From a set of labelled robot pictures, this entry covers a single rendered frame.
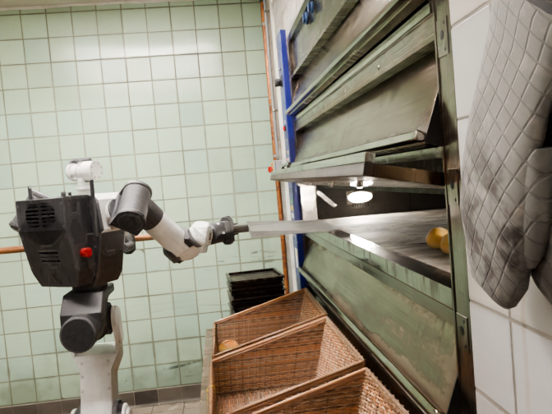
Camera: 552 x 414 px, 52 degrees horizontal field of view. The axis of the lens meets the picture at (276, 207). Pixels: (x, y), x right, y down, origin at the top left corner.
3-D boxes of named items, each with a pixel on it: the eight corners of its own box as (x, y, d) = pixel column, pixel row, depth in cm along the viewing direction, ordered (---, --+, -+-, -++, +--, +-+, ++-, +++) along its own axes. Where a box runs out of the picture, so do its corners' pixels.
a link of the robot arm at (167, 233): (209, 255, 197) (169, 217, 184) (179, 274, 199) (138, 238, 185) (203, 234, 206) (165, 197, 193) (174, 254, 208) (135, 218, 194)
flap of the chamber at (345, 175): (269, 180, 278) (309, 185, 280) (362, 176, 100) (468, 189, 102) (270, 175, 278) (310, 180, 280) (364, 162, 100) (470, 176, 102)
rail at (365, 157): (270, 175, 278) (274, 175, 278) (364, 162, 100) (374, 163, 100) (271, 171, 278) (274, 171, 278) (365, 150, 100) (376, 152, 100)
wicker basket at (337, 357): (334, 383, 222) (328, 314, 220) (375, 451, 166) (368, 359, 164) (211, 398, 216) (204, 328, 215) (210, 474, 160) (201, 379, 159)
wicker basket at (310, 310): (311, 341, 281) (307, 286, 279) (334, 380, 225) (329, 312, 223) (214, 351, 276) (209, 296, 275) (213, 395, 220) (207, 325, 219)
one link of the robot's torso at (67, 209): (90, 297, 168) (79, 179, 167) (8, 297, 182) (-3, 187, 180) (149, 278, 195) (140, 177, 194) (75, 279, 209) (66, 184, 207)
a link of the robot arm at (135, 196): (160, 230, 181) (132, 204, 173) (139, 240, 184) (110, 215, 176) (165, 204, 189) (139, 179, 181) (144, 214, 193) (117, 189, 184)
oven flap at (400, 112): (297, 169, 279) (307, 130, 279) (436, 145, 101) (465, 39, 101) (289, 166, 279) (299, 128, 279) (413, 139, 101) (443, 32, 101)
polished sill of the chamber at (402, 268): (315, 227, 282) (315, 219, 282) (484, 306, 103) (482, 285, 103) (303, 228, 282) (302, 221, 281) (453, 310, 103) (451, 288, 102)
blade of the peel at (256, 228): (251, 237, 221) (250, 231, 221) (246, 227, 276) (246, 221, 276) (341, 229, 224) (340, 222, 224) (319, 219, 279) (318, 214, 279)
